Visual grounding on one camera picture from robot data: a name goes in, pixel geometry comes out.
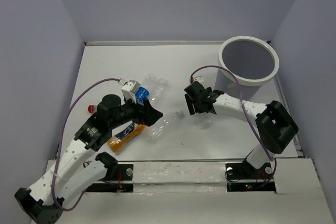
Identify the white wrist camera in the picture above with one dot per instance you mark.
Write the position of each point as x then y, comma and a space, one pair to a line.
130, 89
199, 79

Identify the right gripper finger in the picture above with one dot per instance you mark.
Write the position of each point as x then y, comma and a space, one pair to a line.
190, 104
211, 108

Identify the blue label plastic bottle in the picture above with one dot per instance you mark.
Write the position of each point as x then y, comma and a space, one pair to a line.
146, 89

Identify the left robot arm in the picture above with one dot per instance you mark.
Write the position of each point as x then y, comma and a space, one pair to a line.
82, 163

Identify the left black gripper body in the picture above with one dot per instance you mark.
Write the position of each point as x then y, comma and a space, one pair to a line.
129, 111

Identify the clear crushed plastic bottle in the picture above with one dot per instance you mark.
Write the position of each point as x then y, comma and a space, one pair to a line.
164, 125

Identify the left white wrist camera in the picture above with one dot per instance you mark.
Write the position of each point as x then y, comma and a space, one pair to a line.
130, 89

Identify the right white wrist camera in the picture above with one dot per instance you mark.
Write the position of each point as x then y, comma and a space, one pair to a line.
199, 79

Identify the red cap plastic bottle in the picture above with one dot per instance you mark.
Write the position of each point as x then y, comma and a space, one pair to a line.
92, 109

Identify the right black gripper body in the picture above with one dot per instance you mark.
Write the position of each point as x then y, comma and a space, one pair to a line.
198, 109

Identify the clear plastic bottle blue cap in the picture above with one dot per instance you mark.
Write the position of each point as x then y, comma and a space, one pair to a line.
158, 90

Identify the white foam front board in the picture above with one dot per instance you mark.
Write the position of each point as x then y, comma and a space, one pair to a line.
298, 198

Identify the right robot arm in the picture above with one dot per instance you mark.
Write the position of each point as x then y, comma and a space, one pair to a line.
272, 124

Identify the grey bin with white rim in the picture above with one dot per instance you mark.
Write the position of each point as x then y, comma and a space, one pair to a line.
252, 61

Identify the orange drink bottle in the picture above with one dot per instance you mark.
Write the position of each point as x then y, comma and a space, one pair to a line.
118, 141

